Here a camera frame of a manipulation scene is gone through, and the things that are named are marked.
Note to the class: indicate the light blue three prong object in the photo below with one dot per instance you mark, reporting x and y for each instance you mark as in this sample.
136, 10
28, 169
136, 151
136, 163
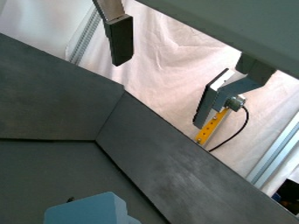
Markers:
100, 209

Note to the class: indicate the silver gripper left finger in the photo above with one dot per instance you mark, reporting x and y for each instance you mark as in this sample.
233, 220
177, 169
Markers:
119, 29

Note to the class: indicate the yellow perforated bracket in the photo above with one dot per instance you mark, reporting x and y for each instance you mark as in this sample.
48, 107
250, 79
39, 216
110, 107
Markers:
210, 127

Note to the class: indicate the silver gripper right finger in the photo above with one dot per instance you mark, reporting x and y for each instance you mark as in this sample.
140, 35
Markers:
261, 27

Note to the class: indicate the aluminium frame rail left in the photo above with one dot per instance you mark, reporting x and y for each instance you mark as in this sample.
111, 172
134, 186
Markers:
82, 36

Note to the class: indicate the aluminium frame rail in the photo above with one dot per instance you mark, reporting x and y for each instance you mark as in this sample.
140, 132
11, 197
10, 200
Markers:
275, 155
82, 36

